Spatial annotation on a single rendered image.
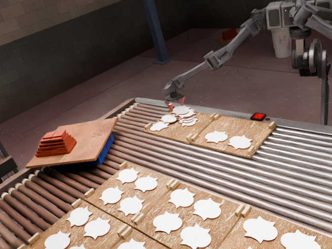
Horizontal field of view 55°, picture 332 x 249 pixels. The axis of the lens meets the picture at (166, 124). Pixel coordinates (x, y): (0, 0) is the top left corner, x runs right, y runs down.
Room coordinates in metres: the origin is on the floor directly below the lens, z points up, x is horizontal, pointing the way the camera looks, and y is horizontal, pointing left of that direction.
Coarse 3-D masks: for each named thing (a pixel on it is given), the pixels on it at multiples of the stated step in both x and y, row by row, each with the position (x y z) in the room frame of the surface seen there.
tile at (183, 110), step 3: (174, 108) 2.12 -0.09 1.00; (177, 108) 2.10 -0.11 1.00; (180, 108) 2.09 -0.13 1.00; (183, 108) 2.08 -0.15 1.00; (186, 108) 2.06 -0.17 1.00; (189, 108) 2.06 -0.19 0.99; (174, 111) 2.07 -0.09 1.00; (177, 111) 2.06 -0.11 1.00; (180, 111) 2.04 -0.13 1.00; (183, 111) 2.03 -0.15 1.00; (186, 111) 2.02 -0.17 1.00; (177, 114) 2.01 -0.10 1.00; (180, 114) 2.01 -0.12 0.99; (183, 114) 2.00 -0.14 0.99
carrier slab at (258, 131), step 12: (216, 120) 1.88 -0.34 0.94; (228, 120) 1.84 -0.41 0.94; (240, 120) 1.80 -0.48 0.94; (204, 132) 1.77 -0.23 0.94; (228, 132) 1.69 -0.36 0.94; (240, 132) 1.66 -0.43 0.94; (252, 132) 1.62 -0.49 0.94; (264, 132) 1.58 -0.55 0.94; (192, 144) 1.70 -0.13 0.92; (204, 144) 1.64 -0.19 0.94; (216, 144) 1.60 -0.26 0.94; (252, 144) 1.50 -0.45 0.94; (240, 156) 1.45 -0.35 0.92
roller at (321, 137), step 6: (150, 108) 2.43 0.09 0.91; (156, 108) 2.38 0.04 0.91; (162, 108) 2.34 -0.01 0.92; (282, 132) 1.58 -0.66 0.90; (288, 132) 1.55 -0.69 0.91; (294, 132) 1.53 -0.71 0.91; (300, 132) 1.51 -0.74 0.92; (306, 132) 1.49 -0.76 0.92; (318, 138) 1.42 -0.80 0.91; (324, 138) 1.40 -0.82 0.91; (330, 138) 1.38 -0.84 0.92
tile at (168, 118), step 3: (162, 117) 2.12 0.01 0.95; (165, 117) 2.11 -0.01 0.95; (168, 117) 2.09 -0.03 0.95; (171, 117) 2.08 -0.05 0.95; (174, 117) 2.07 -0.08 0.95; (162, 120) 2.07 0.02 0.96; (165, 120) 2.05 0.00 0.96; (168, 120) 2.04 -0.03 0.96; (171, 120) 2.03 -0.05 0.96; (174, 120) 2.02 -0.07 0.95; (165, 123) 2.02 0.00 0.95
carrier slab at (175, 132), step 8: (168, 112) 2.20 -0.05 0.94; (200, 112) 2.06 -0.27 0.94; (200, 120) 1.95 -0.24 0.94; (208, 120) 1.91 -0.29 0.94; (168, 128) 1.96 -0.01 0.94; (176, 128) 1.93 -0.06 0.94; (184, 128) 1.90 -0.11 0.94; (192, 128) 1.87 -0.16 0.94; (200, 128) 1.84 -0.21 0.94; (160, 136) 1.91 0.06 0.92; (168, 136) 1.85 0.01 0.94; (176, 136) 1.82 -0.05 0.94; (184, 136) 1.80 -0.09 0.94
